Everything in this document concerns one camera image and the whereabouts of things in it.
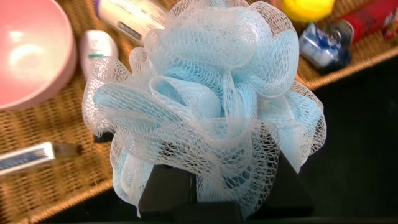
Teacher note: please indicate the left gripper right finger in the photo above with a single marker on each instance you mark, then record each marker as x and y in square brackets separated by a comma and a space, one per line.
[289, 189]

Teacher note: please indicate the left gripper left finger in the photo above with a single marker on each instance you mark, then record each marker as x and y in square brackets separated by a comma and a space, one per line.
[168, 189]

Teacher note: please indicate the light blue bath loofah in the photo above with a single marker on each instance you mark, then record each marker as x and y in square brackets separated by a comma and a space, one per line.
[205, 102]

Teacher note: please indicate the gold framed card deck box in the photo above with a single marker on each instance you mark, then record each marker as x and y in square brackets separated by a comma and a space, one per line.
[31, 157]

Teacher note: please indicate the white bottle with brush tip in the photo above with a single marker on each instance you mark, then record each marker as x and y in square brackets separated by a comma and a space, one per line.
[94, 49]

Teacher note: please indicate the purple garbage bag roll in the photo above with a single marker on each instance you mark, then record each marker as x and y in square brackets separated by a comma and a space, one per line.
[133, 17]

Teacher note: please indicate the yellow lemon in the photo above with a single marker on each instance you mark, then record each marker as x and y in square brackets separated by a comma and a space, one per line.
[306, 9]

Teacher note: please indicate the red soda can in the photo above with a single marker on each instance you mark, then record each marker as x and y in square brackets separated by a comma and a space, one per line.
[363, 21]

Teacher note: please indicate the dark table cloth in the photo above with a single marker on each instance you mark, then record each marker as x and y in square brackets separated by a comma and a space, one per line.
[357, 140]

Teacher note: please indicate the blue soda can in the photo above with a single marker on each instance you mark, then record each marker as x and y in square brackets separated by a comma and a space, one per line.
[323, 49]

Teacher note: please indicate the pink bowl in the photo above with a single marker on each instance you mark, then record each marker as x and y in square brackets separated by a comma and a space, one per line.
[31, 53]

